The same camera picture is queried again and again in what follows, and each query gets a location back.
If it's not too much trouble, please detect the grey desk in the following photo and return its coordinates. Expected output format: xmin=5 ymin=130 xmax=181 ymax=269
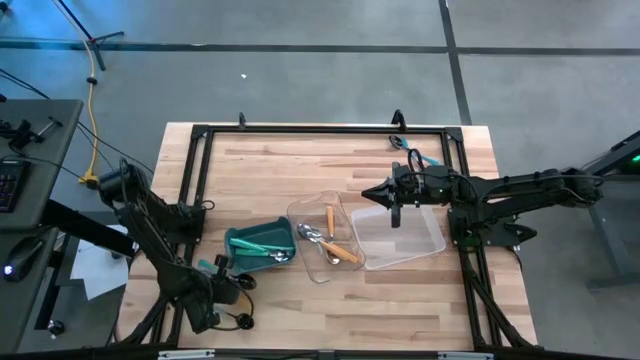
xmin=0 ymin=98 xmax=85 ymax=232

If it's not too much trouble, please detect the black floor cable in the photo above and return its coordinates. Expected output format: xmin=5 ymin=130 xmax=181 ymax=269
xmin=0 ymin=67 xmax=156 ymax=176

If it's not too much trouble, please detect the black horizontal beam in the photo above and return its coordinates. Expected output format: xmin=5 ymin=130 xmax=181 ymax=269
xmin=0 ymin=343 xmax=640 ymax=360

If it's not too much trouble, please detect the silver metal bracket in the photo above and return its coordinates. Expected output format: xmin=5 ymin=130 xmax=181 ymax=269
xmin=437 ymin=351 xmax=496 ymax=360
xmin=157 ymin=349 xmax=217 ymax=360

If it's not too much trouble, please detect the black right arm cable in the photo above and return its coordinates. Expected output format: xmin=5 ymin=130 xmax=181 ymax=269
xmin=406 ymin=147 xmax=476 ymax=199

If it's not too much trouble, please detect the workbench with black legs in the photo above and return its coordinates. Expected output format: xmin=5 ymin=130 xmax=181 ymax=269
xmin=579 ymin=129 xmax=640 ymax=292

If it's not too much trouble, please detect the black keyboard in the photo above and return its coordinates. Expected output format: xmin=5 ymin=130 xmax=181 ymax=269
xmin=0 ymin=159 xmax=30 ymax=215

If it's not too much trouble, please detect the black aluminium table frame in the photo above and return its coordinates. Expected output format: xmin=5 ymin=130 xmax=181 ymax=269
xmin=113 ymin=122 xmax=540 ymax=351

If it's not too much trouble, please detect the yellow floor cable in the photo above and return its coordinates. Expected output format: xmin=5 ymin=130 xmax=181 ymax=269
xmin=78 ymin=40 xmax=100 ymax=185

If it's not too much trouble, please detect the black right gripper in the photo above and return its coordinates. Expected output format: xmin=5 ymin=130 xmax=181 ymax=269
xmin=360 ymin=162 xmax=457 ymax=229

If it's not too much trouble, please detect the white paper sheet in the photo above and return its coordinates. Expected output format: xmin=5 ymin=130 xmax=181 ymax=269
xmin=69 ymin=223 xmax=134 ymax=302

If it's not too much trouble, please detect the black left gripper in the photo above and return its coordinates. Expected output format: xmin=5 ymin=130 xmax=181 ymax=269
xmin=191 ymin=253 xmax=246 ymax=335

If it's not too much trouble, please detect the teal plastic bin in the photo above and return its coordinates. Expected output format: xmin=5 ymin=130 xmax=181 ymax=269
xmin=223 ymin=215 xmax=298 ymax=276

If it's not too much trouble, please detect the black tripod stand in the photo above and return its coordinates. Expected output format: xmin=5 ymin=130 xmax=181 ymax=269
xmin=53 ymin=0 xmax=126 ymax=72

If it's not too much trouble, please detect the clear plastic bin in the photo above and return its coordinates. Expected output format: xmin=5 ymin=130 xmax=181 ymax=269
xmin=286 ymin=190 xmax=367 ymax=285

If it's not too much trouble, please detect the black computer mouse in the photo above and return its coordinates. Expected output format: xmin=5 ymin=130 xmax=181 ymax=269
xmin=2 ymin=236 xmax=47 ymax=284

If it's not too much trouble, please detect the black clamp tool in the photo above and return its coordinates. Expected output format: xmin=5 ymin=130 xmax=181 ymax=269
xmin=0 ymin=115 xmax=65 ymax=151

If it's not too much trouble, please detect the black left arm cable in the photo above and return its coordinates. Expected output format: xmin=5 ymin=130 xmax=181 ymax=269
xmin=213 ymin=285 xmax=256 ymax=332

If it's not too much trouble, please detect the frosted white plastic tray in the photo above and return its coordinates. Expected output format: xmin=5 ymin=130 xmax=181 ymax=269
xmin=350 ymin=203 xmax=448 ymax=272

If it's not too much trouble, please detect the black desk support beam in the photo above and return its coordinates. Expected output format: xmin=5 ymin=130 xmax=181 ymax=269
xmin=39 ymin=198 xmax=137 ymax=259

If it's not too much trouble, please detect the dark desk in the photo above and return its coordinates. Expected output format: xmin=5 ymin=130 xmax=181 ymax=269
xmin=0 ymin=225 xmax=62 ymax=354

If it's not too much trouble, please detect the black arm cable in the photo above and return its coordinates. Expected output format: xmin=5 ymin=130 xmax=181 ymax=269
xmin=406 ymin=147 xmax=476 ymax=199
xmin=213 ymin=285 xmax=256 ymax=332

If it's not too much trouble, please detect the silver spoon orange handle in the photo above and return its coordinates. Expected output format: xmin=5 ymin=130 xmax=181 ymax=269
xmin=296 ymin=222 xmax=361 ymax=265
xmin=307 ymin=227 xmax=361 ymax=265
xmin=324 ymin=204 xmax=342 ymax=266

